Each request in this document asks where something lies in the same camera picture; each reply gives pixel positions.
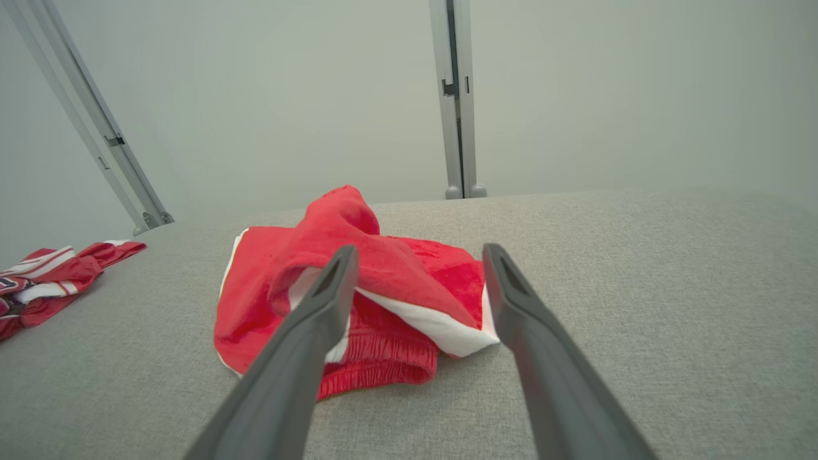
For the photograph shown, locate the red shorts with white trim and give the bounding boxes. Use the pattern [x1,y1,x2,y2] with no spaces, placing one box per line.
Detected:
[213,185,500,401]

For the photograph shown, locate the grey fabric sofa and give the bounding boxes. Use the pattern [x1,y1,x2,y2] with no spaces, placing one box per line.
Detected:
[0,187,818,460]

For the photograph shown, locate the grey metal frame leg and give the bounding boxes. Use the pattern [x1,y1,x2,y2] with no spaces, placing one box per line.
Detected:
[0,0,174,236]

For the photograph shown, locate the grey double partition post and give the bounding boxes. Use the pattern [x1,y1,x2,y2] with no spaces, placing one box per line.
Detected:
[428,0,488,200]

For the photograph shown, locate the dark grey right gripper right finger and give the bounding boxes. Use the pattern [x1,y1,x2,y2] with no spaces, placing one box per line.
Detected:
[483,243,656,460]

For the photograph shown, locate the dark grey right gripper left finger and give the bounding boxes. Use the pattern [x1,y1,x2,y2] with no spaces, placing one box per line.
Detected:
[185,245,360,460]

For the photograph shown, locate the red jersey with number print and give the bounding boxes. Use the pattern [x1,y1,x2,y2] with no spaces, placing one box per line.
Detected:
[0,240,147,341]

